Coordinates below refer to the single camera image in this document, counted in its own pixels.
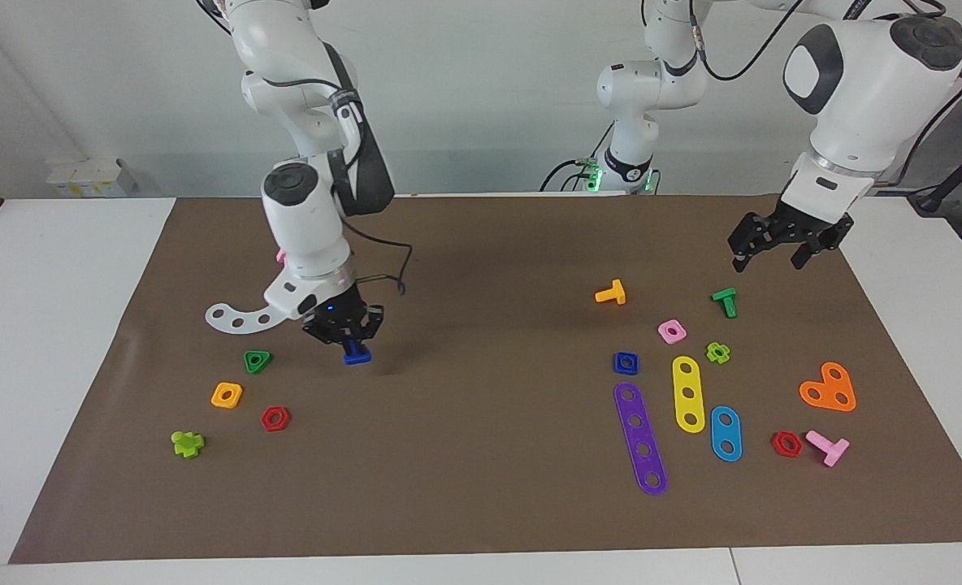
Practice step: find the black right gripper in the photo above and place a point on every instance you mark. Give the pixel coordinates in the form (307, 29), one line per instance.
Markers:
(343, 313)

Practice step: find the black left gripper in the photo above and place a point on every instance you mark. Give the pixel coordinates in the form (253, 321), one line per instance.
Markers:
(806, 223)

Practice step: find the blue plastic screw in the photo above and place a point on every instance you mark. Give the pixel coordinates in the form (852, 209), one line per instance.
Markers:
(357, 356)

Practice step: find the green plastic screw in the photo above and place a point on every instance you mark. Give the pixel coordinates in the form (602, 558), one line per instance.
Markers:
(726, 302)

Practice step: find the blue square plastic nut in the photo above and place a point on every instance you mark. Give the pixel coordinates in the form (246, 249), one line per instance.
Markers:
(617, 370)

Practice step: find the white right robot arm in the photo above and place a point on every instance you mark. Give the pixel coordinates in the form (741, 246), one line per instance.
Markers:
(302, 227)

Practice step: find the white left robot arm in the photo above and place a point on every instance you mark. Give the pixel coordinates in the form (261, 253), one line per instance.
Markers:
(871, 81)

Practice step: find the green triangular plastic nut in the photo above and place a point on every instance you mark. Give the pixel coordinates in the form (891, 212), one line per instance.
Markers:
(248, 357)

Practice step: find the lime green cross nut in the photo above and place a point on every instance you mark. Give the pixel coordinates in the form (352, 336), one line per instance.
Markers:
(710, 353)

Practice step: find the red hexagonal plastic nut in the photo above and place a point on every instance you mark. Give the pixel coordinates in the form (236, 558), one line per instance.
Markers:
(777, 444)
(266, 419)

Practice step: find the pink square plastic nut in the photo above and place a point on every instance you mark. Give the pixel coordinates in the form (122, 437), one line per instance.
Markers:
(663, 327)

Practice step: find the orange square plastic nut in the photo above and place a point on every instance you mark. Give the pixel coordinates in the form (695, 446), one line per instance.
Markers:
(217, 400)

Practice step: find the orange plastic screw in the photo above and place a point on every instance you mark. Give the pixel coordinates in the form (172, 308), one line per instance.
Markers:
(611, 295)

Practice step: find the lime green cross screw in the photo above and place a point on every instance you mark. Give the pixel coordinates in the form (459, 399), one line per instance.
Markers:
(187, 444)

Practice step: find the white curved five-hole plate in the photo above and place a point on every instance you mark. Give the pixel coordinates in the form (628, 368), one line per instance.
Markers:
(251, 322)

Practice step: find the orange heart-shaped plastic plate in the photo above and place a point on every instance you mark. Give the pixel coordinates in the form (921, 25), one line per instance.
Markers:
(829, 388)

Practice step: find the yellow three-hole plastic plate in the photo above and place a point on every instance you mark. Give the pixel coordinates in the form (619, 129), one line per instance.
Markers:
(688, 380)

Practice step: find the black stand pole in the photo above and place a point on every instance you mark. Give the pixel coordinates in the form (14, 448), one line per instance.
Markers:
(956, 179)

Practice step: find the blue two-hole plastic plate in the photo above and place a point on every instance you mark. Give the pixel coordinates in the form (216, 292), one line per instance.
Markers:
(725, 433)

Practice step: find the brown table mat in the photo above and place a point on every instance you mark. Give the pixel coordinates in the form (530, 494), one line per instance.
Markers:
(481, 487)

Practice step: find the purple four-hole plastic plate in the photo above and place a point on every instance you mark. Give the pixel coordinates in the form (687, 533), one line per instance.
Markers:
(639, 436)

